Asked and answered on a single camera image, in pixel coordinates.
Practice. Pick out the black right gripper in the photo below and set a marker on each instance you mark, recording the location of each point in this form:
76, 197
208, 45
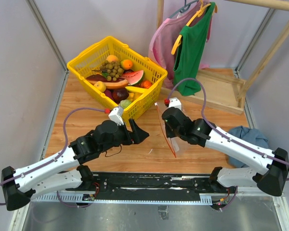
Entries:
169, 134

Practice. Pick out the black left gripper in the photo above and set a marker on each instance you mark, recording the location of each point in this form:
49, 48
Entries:
140, 134

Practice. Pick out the clear zip top bag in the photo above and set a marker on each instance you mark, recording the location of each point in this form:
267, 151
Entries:
177, 146

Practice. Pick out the green cabbage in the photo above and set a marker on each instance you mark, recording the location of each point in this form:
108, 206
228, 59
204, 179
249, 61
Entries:
125, 103

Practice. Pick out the dark red apple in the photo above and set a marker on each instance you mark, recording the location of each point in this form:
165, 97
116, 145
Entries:
119, 95

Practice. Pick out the yellow plastic basket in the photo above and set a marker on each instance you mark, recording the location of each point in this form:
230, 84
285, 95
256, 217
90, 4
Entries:
82, 67

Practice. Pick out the yellow apple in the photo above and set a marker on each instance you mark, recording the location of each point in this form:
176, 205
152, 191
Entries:
100, 86

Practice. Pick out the orange green mango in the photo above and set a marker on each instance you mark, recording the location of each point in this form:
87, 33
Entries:
126, 64

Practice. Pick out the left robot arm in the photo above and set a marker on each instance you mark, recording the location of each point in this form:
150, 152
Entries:
66, 169

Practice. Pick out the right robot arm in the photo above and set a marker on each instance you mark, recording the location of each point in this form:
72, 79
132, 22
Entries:
266, 169

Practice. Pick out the yellow lemon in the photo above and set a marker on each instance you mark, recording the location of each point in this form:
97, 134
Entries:
133, 96

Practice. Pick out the yellow banana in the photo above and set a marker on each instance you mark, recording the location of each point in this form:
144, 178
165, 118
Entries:
136, 89

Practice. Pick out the orange pumpkin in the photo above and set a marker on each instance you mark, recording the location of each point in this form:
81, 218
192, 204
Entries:
146, 84

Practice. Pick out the purple sweet potato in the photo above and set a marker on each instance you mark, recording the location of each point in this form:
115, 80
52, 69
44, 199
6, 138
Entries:
108, 93

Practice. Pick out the papaya slice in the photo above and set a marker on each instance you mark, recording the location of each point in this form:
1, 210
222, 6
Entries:
111, 85

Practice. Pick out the watermelon slice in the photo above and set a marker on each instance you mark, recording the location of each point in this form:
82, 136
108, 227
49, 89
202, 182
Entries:
134, 78

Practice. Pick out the wooden clothes rack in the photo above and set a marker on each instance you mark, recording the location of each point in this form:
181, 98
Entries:
228, 93

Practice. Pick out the longan bunch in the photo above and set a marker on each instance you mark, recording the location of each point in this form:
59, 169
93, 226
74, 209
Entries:
110, 70

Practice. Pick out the green shirt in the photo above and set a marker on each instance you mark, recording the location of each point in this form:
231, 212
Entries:
190, 51

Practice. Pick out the peach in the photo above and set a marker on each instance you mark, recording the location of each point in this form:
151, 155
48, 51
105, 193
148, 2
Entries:
112, 58

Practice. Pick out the blue cloth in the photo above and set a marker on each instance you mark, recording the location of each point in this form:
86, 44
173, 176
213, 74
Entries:
251, 135

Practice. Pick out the pink shirt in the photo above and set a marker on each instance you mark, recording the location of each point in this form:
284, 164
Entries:
166, 40

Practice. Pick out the grey hanger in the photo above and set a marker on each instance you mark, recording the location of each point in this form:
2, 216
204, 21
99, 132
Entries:
183, 9

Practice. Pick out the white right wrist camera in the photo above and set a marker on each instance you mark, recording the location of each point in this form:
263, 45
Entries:
173, 102

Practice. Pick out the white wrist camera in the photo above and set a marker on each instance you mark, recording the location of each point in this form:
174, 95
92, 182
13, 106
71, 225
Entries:
115, 117
173, 102

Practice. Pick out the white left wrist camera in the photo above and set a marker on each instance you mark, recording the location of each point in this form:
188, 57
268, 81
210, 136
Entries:
115, 117

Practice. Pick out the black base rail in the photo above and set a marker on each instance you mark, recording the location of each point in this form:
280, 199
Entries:
153, 188

